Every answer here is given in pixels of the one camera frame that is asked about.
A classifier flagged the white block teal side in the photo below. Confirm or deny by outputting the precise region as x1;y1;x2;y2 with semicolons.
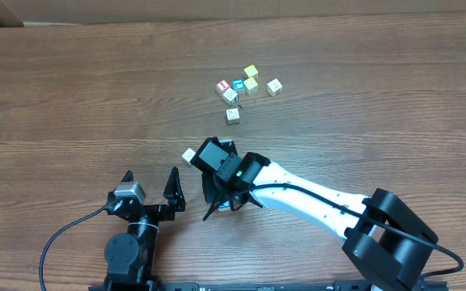
181;148;196;167

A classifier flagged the blue letter P block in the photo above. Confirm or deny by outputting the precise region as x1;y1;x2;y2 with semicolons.
218;202;231;211

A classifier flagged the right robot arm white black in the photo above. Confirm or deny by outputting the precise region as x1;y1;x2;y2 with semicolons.
182;137;438;290

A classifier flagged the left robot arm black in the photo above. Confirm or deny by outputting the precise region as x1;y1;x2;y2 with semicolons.
103;167;185;290

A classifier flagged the white block red M side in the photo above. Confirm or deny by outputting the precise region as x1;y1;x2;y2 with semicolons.
226;108;240;124

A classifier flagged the white block green side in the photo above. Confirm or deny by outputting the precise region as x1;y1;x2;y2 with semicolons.
222;88;239;106

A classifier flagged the red letter I block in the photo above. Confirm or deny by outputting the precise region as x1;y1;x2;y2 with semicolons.
215;79;231;95

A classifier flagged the yellow block near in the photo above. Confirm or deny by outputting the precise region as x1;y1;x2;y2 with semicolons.
244;77;258;95

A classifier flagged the white block yellow side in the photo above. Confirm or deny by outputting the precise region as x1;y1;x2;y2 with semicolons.
267;78;282;97

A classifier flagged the yellow block far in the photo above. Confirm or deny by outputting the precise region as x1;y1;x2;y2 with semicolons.
244;65;259;79

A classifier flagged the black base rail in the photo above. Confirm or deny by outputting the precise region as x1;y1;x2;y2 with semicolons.
88;279;449;291

